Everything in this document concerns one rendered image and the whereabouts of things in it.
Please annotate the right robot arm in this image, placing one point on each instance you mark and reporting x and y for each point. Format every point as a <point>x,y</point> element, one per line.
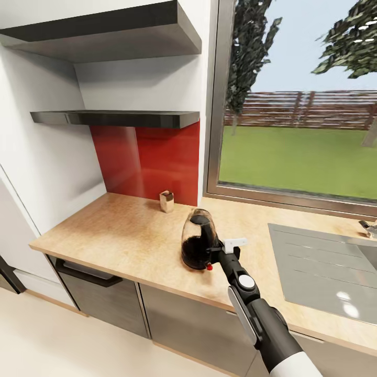
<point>265,325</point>

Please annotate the shelf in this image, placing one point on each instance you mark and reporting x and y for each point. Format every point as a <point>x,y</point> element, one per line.
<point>147,31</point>
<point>127,118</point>

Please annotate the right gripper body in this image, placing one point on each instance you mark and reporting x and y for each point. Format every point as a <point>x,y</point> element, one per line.
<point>218,255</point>

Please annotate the electric kettle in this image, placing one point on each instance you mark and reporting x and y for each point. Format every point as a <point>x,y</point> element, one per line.
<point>197,229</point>

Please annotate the drop in sink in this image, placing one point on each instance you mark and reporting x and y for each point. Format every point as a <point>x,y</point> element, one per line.
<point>327,272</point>

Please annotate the water glass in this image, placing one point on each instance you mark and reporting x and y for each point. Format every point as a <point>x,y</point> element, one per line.
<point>167,201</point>

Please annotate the fridge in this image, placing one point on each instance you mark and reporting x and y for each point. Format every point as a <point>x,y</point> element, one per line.
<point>48,172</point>

